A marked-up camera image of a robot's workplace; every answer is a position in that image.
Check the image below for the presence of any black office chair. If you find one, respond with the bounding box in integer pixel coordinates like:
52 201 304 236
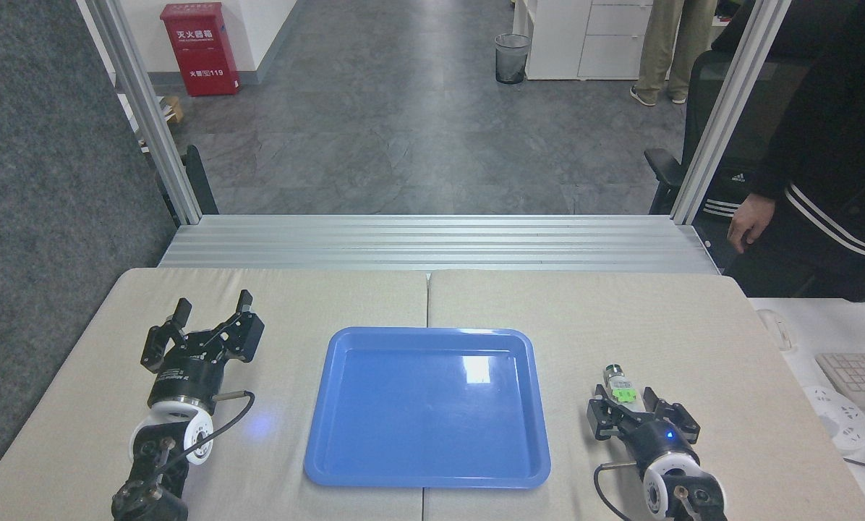
644 49 813 219

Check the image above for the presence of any mesh waste bin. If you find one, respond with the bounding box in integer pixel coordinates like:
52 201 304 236
494 33 532 85

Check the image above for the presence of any white drawer cabinet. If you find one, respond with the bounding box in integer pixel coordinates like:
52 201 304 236
512 0 657 81

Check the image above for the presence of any switch part with green clip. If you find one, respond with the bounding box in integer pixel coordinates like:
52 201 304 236
604 364 640 412

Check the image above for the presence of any beige table mat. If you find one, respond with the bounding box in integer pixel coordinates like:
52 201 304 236
422 269 865 521
0 268 430 521

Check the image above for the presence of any person's hand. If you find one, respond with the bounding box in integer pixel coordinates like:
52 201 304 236
726 192 776 254

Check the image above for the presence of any person in black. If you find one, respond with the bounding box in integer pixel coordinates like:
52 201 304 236
722 0 865 303

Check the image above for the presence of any standing person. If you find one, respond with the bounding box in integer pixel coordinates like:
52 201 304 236
629 0 720 107

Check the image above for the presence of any grey felt partition panel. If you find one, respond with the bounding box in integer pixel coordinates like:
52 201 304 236
0 0 181 501

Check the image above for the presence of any silver aluminium rail platform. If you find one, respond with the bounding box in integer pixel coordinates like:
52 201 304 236
158 214 721 275

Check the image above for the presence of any red fire extinguisher box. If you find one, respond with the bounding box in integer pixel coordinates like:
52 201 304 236
160 2 242 98

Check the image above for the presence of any white computer mouse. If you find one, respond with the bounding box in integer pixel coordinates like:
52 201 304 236
756 308 796 354

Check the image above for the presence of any white keyboard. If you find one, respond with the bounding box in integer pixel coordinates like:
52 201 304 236
815 352 865 407

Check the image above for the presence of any silver aluminium post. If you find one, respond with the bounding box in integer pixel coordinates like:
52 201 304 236
669 0 793 226
84 0 203 226

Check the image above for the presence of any blue plastic tray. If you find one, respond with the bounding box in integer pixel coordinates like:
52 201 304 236
304 326 552 489

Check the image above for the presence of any black curved plastic part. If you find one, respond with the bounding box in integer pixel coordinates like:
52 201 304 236
155 145 220 218

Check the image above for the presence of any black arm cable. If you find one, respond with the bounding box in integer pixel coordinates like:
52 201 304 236
159 391 256 475
593 458 647 521

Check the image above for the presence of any white power strip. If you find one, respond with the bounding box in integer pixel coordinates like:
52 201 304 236
801 384 865 454

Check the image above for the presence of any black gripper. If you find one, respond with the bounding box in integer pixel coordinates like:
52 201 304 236
586 385 702 472
140 290 265 406

